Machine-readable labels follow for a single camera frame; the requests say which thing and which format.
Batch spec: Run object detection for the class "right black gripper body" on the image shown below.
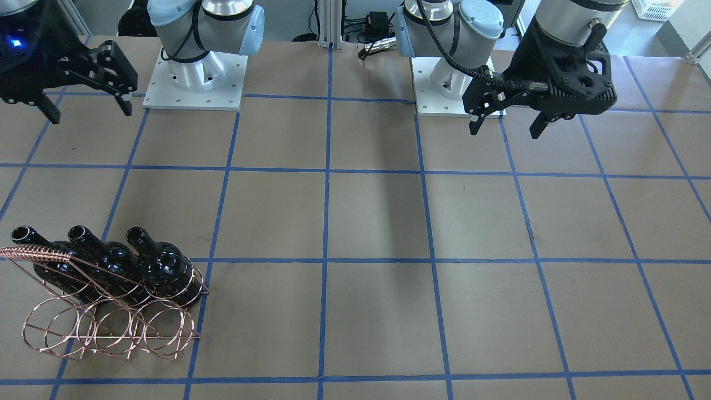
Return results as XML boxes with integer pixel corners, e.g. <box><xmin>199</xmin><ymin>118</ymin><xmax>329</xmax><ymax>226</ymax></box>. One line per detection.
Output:
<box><xmin>1</xmin><ymin>1</ymin><xmax>92</xmax><ymax>106</ymax></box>

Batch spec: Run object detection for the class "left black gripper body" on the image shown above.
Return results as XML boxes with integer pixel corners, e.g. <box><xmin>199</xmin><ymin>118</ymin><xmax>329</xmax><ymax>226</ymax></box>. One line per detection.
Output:
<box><xmin>503</xmin><ymin>18</ymin><xmax>619</xmax><ymax>116</ymax></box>

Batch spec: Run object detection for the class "dark wine bottle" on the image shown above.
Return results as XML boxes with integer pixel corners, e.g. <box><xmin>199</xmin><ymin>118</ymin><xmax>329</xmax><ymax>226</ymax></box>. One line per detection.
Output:
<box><xmin>68</xmin><ymin>225</ymin><xmax>150</xmax><ymax>306</ymax></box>

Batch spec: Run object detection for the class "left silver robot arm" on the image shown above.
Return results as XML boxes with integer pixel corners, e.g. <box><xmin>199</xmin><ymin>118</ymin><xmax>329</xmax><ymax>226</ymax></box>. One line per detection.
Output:
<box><xmin>394</xmin><ymin>1</ymin><xmax>627</xmax><ymax>139</ymax></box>

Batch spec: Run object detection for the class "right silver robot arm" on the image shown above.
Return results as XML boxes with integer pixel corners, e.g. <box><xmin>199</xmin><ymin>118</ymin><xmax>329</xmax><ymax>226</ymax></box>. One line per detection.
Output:
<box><xmin>1</xmin><ymin>1</ymin><xmax>265</xmax><ymax>124</ymax></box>

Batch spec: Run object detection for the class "dark bottle in basket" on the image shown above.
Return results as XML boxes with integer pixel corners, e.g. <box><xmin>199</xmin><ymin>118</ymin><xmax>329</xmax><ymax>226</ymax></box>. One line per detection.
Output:
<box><xmin>11</xmin><ymin>226</ymin><xmax>108</xmax><ymax>303</ymax></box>
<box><xmin>126</xmin><ymin>226</ymin><xmax>203</xmax><ymax>307</ymax></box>

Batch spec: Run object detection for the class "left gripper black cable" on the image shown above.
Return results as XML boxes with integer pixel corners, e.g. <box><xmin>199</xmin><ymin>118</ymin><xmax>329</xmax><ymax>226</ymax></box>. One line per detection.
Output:
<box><xmin>415</xmin><ymin>0</ymin><xmax>542</xmax><ymax>91</ymax></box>

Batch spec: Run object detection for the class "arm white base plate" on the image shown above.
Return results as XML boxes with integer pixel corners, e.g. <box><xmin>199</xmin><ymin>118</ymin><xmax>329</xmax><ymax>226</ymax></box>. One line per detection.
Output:
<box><xmin>143</xmin><ymin>52</ymin><xmax>249</xmax><ymax>111</ymax></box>
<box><xmin>410</xmin><ymin>57</ymin><xmax>472</xmax><ymax>117</ymax></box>

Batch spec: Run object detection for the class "aluminium frame post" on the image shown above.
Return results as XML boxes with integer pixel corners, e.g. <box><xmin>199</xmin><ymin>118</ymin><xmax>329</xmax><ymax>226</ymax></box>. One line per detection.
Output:
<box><xmin>315</xmin><ymin>0</ymin><xmax>344</xmax><ymax>52</ymax></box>

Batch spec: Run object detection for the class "copper wire wine basket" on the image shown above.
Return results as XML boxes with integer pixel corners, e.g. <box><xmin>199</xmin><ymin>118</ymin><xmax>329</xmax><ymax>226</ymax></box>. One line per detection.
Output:
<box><xmin>21</xmin><ymin>273</ymin><xmax>202</xmax><ymax>359</ymax></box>

